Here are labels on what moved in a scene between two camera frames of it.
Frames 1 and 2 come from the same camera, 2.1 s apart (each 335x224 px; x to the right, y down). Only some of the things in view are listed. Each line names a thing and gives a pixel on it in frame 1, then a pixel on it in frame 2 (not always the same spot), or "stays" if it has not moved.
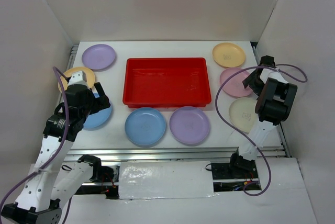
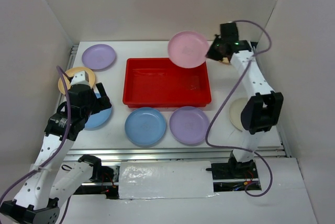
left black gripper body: [88, 108] stays
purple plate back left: [99, 57] stays
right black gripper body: [260, 81] to [221, 41]
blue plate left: [99, 120] stays
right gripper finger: [253, 78] to [215, 52]
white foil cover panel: [162, 180] stays
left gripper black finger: [103, 101] stays
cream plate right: [242, 113] stays
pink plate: [233, 86] to [188, 49]
